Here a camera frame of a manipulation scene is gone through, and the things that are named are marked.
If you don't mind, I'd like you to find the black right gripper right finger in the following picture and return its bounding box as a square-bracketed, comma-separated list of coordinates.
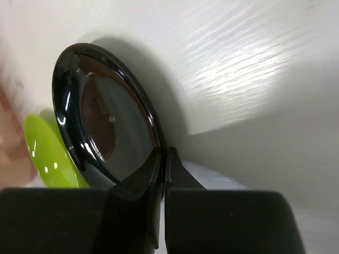
[165, 148, 305, 253]

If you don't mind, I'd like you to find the green plastic plate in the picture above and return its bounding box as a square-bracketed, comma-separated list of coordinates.
[23, 108, 88, 188]

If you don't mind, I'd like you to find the black plate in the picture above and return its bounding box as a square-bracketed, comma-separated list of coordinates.
[52, 43, 167, 204]

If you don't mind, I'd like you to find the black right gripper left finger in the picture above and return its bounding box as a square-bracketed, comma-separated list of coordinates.
[1, 148, 161, 253]

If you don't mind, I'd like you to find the pink drip tray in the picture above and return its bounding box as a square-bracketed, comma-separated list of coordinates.
[1, 88, 35, 188]

